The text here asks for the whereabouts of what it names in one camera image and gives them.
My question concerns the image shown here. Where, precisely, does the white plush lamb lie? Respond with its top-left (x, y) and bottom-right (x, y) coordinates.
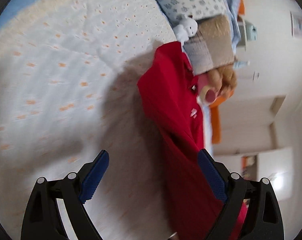
top-left (173, 16), bottom-right (198, 47)

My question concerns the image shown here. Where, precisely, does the blue plaid quilt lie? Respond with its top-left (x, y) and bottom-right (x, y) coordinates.
top-left (224, 0), bottom-right (241, 54)

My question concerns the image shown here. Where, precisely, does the blue party hat plush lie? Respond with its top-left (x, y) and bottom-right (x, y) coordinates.
top-left (233, 61), bottom-right (250, 69)

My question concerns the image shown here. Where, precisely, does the white headboard shelf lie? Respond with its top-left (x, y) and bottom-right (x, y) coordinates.
top-left (237, 16), bottom-right (248, 51)

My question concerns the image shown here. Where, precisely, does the teal projector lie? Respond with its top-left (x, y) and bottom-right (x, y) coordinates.
top-left (245, 21), bottom-right (257, 41)

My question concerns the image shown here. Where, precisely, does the pink strawberry bear plush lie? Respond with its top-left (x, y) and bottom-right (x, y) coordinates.
top-left (198, 73), bottom-right (217, 106)

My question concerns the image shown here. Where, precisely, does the white wardrobe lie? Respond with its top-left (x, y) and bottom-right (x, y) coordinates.
top-left (214, 147), bottom-right (294, 201)

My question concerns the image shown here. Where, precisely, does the brown teddy bear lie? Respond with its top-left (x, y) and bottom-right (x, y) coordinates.
top-left (208, 65), bottom-right (237, 99)

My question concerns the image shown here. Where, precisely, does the beige patchwork pillow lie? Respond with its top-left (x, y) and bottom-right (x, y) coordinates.
top-left (184, 15), bottom-right (235, 75)

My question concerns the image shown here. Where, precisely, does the cream daisy blanket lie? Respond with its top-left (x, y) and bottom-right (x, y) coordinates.
top-left (0, 0), bottom-right (174, 239)

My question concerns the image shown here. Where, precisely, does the red knit sweater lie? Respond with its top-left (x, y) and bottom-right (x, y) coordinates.
top-left (137, 41), bottom-right (248, 240)

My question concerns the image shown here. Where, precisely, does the framed wall picture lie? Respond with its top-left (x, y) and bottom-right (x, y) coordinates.
top-left (290, 11), bottom-right (302, 38)

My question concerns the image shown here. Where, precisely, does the wall socket with cable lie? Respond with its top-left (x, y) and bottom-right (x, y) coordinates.
top-left (252, 72), bottom-right (260, 82)

